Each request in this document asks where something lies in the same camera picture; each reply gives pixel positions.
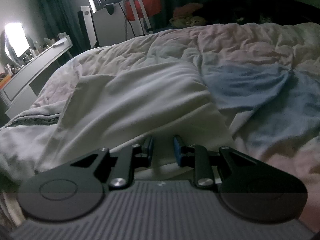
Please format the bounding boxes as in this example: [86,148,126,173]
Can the white cabinet under window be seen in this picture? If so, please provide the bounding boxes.
[93,2,141,47]

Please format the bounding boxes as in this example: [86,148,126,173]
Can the red cloth on stand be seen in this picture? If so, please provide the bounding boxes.
[125,0,162,21]

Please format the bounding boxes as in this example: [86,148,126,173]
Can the lit vanity mirror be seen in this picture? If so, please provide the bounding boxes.
[4,22,33,67]

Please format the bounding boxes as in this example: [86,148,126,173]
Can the white panel heater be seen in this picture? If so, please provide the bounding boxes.
[78,6,99,49]

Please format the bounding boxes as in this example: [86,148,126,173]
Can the white zip-up jacket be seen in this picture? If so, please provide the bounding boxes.
[1,61,234,183]

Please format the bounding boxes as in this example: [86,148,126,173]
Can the white dressing table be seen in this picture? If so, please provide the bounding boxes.
[1,35,73,124]

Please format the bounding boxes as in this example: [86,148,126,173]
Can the dark green left curtain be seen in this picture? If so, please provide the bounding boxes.
[38,0,88,56]

